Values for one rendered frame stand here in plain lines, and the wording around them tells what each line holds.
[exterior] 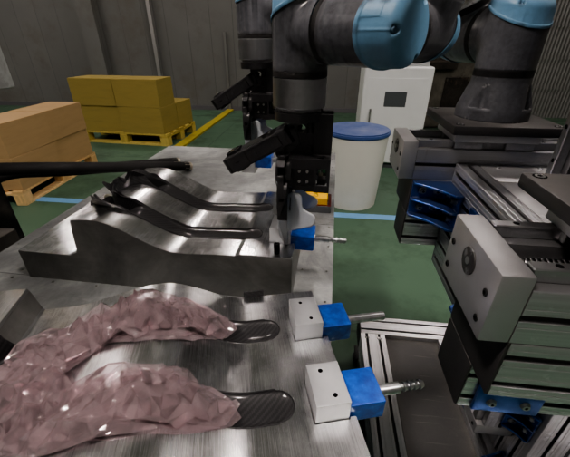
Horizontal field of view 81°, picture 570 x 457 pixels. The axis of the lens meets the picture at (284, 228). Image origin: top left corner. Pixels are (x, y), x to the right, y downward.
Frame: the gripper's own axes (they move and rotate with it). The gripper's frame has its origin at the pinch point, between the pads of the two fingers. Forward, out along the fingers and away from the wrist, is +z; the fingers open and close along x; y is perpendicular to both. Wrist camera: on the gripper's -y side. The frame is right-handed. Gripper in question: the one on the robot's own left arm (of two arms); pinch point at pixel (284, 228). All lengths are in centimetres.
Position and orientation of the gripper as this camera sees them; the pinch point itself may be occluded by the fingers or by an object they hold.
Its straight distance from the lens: 58.5
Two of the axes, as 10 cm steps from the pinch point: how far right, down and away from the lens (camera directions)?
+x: 1.4, -4.9, 8.6
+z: 0.0, 8.7, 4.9
